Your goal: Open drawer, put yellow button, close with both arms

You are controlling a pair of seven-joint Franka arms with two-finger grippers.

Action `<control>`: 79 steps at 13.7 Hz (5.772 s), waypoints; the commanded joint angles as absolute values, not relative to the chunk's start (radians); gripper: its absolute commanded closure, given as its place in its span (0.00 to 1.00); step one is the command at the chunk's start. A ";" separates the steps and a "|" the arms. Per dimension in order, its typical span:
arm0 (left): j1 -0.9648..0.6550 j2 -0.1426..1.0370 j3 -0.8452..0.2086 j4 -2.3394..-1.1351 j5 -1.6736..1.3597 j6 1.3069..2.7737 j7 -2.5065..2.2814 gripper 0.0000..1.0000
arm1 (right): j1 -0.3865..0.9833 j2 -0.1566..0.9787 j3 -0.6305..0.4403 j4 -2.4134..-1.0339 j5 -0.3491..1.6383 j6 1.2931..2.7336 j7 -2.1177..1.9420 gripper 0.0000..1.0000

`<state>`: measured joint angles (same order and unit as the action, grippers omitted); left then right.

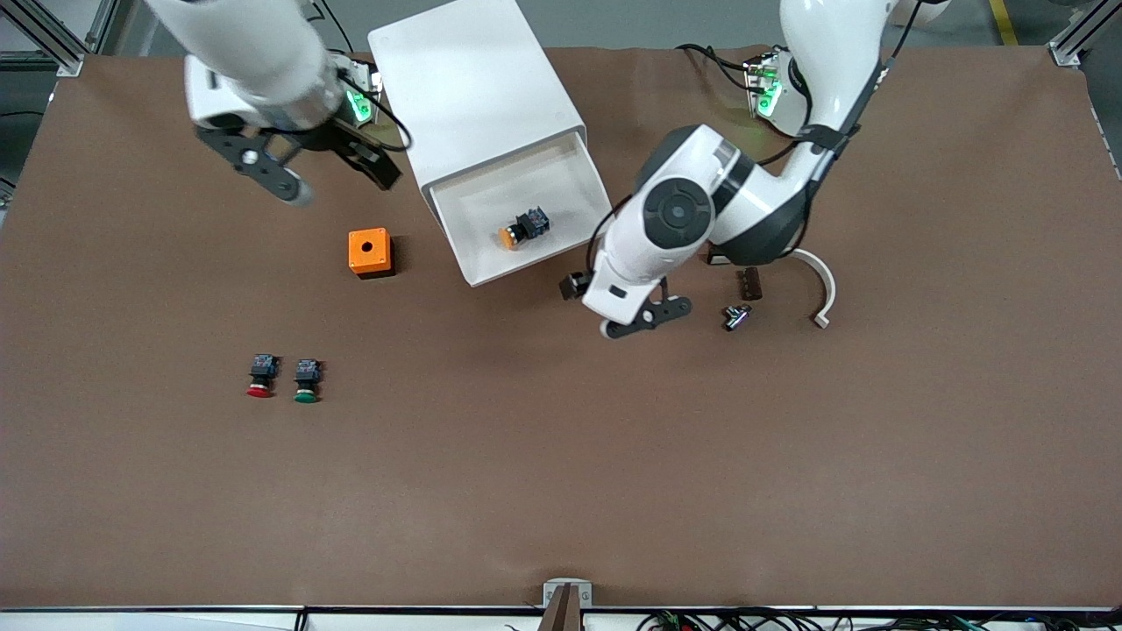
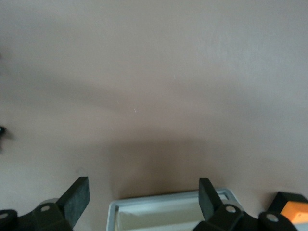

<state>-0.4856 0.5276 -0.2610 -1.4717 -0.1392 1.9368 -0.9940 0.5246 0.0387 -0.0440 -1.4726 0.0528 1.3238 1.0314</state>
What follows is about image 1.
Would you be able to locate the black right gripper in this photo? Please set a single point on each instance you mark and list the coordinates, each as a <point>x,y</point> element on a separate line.
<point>344,143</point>

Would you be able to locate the yellow mushroom pushbutton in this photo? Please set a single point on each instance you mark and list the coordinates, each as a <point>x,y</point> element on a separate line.
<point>511,237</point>

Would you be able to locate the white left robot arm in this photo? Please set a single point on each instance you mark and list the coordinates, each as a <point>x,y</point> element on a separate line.
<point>684,210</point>

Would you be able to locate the chrome tee fitting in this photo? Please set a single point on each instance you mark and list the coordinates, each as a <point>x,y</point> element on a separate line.
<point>734,319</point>

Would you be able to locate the brown cylinder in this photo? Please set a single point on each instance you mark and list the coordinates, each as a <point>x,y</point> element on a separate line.
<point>750,284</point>

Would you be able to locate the brown table mat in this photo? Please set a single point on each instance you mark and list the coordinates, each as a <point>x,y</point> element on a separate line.
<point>526,456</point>

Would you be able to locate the red mushroom pushbutton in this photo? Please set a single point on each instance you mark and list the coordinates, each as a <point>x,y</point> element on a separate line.
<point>262,368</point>

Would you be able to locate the green mushroom pushbutton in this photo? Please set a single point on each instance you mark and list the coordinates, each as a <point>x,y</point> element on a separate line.
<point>307,372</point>

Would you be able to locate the white semicircular pipe clamp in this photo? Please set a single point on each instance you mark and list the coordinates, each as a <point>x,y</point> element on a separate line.
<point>828,289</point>

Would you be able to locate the orange button enclosure box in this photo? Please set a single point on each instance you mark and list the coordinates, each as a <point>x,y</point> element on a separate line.
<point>377,260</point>

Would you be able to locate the aluminium frame profile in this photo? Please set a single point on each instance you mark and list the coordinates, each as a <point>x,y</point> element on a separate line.
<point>1074,44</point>
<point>53,48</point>

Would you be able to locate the grey metal edge bracket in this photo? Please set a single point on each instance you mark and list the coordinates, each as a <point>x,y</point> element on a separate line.
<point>550,594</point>

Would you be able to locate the white table edge rail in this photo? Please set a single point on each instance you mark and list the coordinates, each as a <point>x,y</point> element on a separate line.
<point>131,622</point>

